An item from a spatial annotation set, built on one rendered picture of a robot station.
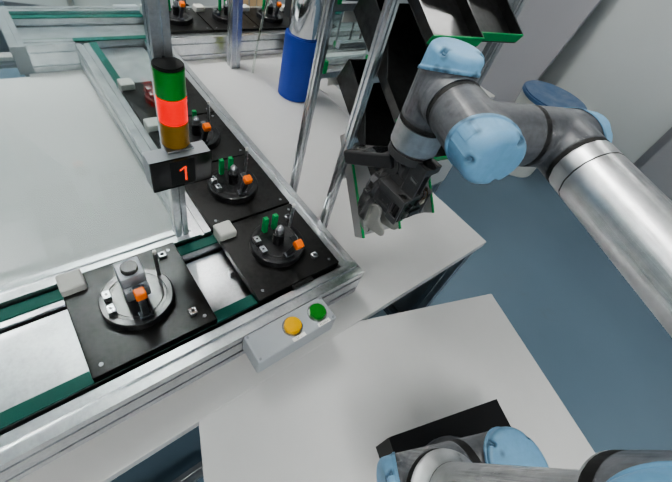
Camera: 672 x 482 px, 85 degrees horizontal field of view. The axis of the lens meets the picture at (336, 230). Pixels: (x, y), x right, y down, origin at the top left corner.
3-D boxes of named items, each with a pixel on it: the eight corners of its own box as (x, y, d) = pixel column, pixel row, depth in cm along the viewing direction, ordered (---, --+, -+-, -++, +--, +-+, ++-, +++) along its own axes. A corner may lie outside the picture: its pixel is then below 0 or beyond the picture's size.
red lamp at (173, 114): (192, 124, 67) (191, 100, 64) (164, 129, 65) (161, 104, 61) (181, 109, 70) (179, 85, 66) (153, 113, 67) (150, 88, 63)
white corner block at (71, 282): (90, 293, 79) (85, 283, 76) (65, 302, 77) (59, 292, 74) (84, 277, 81) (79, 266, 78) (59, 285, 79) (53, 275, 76)
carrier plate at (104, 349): (217, 323, 81) (217, 318, 80) (94, 383, 68) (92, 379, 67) (173, 246, 92) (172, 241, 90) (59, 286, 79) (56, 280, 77)
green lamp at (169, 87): (191, 99, 64) (189, 72, 60) (161, 103, 61) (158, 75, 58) (179, 84, 66) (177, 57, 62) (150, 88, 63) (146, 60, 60)
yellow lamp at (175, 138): (194, 146, 71) (192, 125, 68) (167, 152, 68) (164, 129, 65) (183, 132, 73) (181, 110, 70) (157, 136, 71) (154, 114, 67)
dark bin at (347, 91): (413, 172, 96) (431, 159, 89) (371, 179, 89) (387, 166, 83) (377, 78, 100) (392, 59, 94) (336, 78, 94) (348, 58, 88)
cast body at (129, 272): (151, 293, 75) (146, 274, 69) (128, 303, 72) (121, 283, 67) (136, 263, 78) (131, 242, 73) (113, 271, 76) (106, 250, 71)
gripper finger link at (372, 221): (370, 253, 69) (386, 220, 63) (351, 231, 72) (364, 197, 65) (382, 247, 71) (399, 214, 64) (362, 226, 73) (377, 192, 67)
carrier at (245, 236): (337, 266, 100) (349, 236, 91) (258, 305, 87) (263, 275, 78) (289, 207, 110) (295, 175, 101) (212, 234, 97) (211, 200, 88)
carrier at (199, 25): (213, 34, 172) (213, 5, 163) (160, 36, 159) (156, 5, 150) (191, 12, 183) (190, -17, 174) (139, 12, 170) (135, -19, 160)
